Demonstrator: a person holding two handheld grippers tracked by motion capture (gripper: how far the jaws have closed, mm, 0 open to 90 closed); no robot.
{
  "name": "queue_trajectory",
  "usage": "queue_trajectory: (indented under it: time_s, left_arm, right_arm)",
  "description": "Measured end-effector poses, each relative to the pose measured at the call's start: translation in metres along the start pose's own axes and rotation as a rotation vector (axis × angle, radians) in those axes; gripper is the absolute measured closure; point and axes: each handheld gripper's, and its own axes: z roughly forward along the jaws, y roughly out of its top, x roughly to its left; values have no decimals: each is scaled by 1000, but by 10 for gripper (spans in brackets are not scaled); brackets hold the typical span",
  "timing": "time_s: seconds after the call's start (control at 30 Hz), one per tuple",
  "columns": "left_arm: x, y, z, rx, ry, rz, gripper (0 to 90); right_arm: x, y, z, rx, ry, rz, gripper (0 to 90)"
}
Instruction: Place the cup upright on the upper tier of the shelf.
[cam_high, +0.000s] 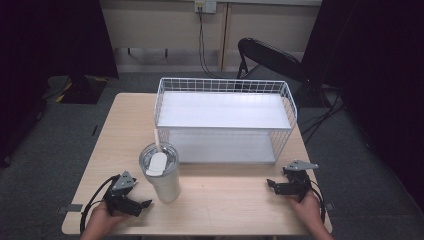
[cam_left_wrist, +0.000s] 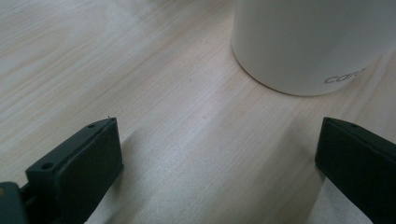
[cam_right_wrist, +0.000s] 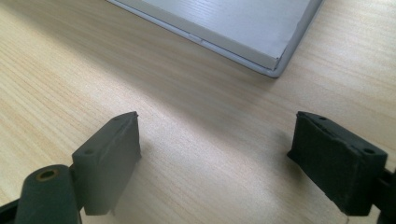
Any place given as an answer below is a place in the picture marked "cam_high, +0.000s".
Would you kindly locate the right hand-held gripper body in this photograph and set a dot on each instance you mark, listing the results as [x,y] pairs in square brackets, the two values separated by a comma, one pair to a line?
[298,181]

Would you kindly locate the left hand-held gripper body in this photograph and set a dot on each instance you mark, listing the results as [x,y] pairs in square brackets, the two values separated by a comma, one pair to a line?
[120,200]

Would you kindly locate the person's left hand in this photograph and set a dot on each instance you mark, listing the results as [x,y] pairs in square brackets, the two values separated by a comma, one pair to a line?
[101,218]

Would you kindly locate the person's right hand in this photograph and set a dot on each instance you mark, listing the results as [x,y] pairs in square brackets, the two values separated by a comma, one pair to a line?
[308,210]

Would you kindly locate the grey tape strip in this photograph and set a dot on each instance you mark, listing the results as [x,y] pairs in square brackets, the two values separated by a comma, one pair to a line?
[329,206]
[70,208]

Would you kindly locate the stand base with yellow tape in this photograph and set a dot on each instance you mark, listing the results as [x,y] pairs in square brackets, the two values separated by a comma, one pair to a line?
[78,89]

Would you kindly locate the black folding chair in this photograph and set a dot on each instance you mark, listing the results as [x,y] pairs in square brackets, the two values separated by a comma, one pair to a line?
[270,56]

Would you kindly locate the black curtain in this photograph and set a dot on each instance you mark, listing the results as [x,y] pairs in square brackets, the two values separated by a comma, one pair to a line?
[376,66]

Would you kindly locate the white wall socket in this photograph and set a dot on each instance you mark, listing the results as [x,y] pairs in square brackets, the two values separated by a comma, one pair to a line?
[205,6]

